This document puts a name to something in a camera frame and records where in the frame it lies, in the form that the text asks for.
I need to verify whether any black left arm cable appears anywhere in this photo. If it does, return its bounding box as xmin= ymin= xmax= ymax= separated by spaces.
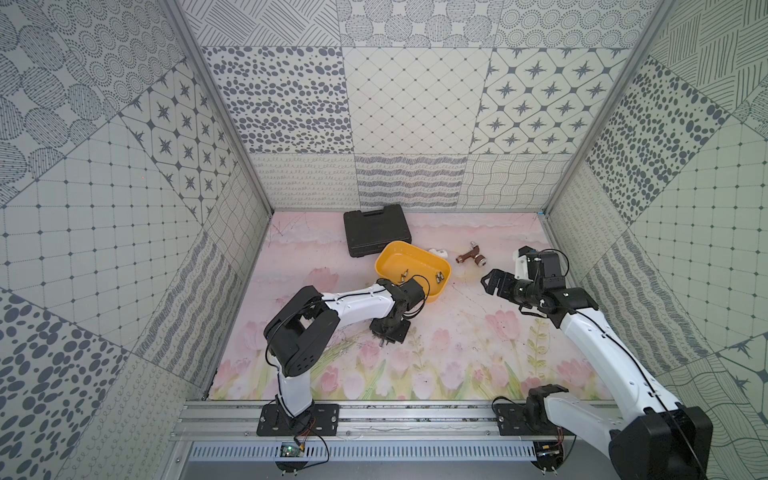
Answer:
xmin=263 ymin=287 xmax=391 ymax=415

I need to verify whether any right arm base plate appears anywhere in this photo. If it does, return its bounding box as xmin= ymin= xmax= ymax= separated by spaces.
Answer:
xmin=491 ymin=397 xmax=574 ymax=438

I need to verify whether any yellow plastic storage box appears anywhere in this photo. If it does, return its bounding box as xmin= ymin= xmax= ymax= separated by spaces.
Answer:
xmin=375 ymin=241 xmax=452 ymax=303

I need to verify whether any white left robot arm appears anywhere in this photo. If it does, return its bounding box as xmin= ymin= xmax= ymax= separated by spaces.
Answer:
xmin=263 ymin=277 xmax=431 ymax=420

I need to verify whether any brown water tap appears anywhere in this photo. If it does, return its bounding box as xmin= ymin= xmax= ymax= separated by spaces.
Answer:
xmin=455 ymin=241 xmax=487 ymax=267

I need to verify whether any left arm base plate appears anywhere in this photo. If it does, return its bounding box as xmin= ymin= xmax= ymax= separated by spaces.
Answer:
xmin=256 ymin=402 xmax=340 ymax=437

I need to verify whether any aluminium mounting rail frame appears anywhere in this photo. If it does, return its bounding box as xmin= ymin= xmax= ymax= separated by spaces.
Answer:
xmin=170 ymin=359 xmax=667 ymax=463

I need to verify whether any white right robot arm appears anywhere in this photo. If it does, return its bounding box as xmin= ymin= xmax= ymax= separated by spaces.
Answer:
xmin=481 ymin=247 xmax=713 ymax=479

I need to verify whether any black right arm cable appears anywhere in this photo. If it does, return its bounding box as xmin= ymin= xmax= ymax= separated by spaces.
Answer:
xmin=572 ymin=308 xmax=709 ymax=480

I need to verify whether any small green circuit board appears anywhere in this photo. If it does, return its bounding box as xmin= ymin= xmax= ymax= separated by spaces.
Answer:
xmin=280 ymin=442 xmax=304 ymax=458

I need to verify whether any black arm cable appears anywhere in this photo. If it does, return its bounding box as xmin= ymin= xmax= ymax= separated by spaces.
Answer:
xmin=263 ymin=287 xmax=391 ymax=415
xmin=572 ymin=308 xmax=709 ymax=480

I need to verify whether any white pipe tee fitting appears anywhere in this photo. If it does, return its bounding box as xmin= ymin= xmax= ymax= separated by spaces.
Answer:
xmin=428 ymin=248 xmax=449 ymax=260

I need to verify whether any black plastic tool case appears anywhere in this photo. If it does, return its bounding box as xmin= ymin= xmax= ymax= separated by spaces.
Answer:
xmin=343 ymin=204 xmax=412 ymax=258

